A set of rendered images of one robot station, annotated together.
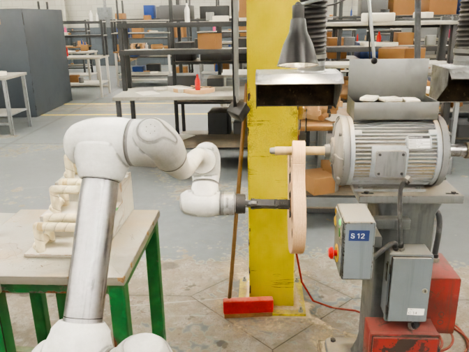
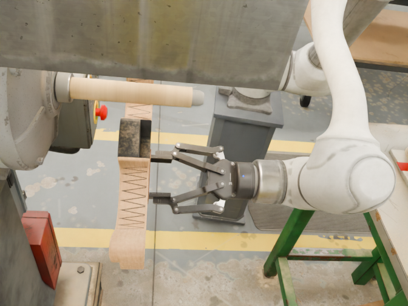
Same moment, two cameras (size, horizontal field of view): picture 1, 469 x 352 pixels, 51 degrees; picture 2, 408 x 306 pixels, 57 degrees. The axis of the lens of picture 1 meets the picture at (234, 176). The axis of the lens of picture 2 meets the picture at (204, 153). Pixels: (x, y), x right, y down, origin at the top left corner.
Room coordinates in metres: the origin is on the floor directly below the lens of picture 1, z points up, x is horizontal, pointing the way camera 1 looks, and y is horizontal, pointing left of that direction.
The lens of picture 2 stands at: (2.19, -0.24, 1.61)
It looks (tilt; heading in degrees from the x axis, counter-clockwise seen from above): 45 degrees down; 165
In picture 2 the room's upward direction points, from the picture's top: 12 degrees clockwise
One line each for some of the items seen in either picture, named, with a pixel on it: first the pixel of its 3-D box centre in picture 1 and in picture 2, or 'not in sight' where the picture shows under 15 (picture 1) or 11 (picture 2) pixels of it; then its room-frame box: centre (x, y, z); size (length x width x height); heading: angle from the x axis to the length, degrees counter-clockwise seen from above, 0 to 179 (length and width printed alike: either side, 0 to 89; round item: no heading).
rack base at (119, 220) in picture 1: (84, 219); not in sight; (1.76, 0.59, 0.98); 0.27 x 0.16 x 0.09; 87
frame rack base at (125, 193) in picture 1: (95, 196); not in sight; (1.91, 0.58, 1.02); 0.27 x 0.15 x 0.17; 87
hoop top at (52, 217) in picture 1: (70, 217); not in sight; (1.64, 0.60, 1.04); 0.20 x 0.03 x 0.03; 86
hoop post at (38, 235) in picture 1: (39, 239); not in sight; (1.56, 0.69, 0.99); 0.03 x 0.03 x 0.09
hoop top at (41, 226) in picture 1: (60, 227); not in sight; (1.56, 0.61, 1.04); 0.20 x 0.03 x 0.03; 86
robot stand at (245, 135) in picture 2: not in sight; (232, 156); (1.00, 0.22, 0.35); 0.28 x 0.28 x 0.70; 79
